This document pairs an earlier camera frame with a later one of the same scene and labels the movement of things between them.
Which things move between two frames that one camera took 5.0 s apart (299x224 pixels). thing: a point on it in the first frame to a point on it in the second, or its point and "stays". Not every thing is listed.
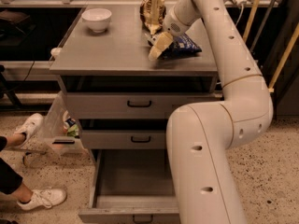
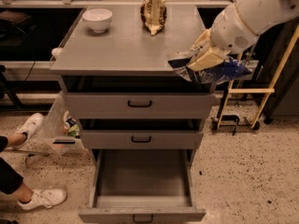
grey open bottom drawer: x=131 y=187 stays
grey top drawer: x=134 y=105 stays
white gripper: x=172 y=24 to x=231 y=32
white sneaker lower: x=46 y=198 stays
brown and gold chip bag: x=152 y=12 stays
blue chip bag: x=180 y=46 to x=228 y=69
